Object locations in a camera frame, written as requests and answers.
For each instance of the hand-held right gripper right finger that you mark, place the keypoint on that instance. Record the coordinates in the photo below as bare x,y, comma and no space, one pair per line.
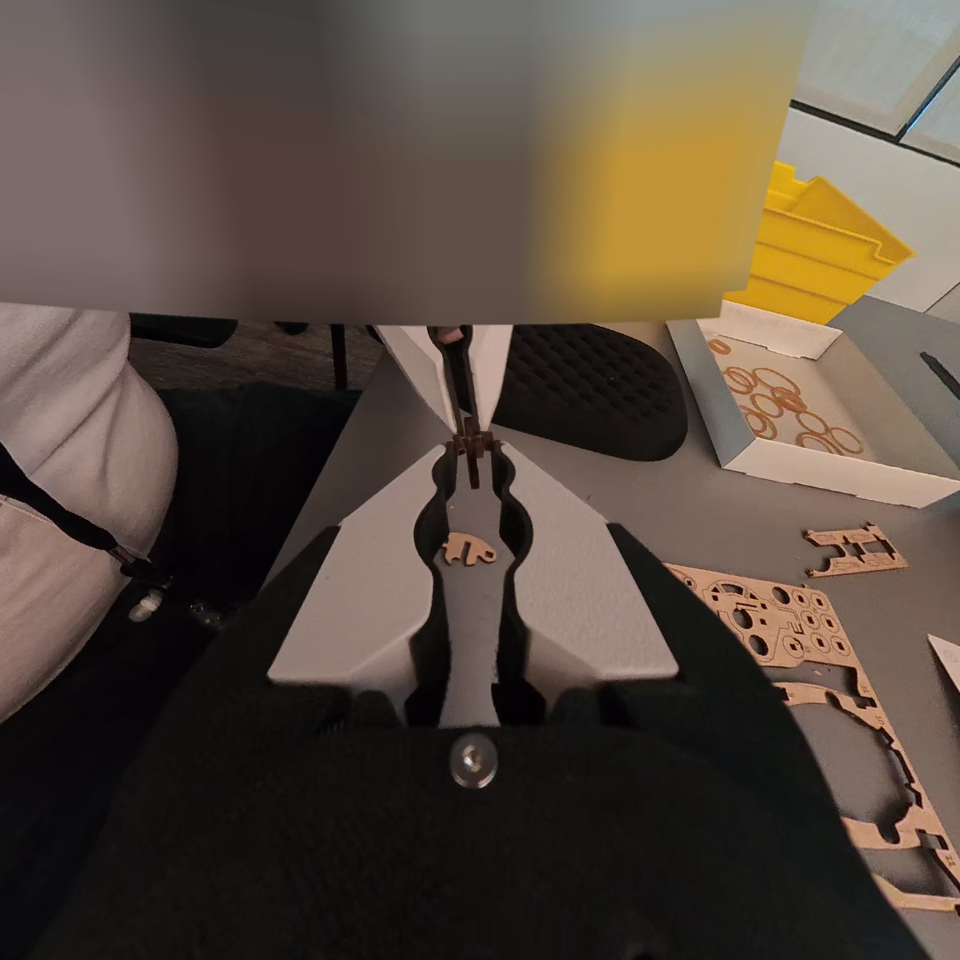
592,600

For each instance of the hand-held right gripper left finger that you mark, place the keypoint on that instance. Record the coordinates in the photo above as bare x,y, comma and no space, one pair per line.
352,600

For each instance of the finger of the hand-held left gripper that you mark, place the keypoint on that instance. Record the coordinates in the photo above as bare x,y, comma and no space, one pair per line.
412,360
491,360

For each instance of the small wooden model assembly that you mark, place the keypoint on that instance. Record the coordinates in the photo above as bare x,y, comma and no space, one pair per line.
472,457

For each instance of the small notched wooden part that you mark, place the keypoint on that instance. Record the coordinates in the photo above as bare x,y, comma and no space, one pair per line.
459,551

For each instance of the wooden parts sheet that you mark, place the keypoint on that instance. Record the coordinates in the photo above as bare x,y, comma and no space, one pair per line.
701,581

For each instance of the person's left hand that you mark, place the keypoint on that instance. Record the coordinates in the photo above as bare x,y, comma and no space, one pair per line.
450,334

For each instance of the black mesh wrist rest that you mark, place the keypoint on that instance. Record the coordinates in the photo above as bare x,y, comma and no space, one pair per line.
592,390

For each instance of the white cardboard tray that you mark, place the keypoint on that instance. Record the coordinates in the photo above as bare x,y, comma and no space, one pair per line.
825,480

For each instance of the pile of tan rubber bands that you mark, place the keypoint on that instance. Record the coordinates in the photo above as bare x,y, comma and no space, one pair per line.
791,401

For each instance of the stack of yellow plastic bins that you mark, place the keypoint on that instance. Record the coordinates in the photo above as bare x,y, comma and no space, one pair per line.
817,247

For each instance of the instruction booklet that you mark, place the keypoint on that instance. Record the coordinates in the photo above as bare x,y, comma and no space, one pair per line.
949,664

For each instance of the black flat strip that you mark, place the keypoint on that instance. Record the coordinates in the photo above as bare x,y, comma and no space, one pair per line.
941,375

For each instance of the frosted glass window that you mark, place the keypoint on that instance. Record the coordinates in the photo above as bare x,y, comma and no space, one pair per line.
862,45

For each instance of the long wooden frame scrap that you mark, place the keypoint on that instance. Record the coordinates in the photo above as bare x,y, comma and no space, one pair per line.
821,538

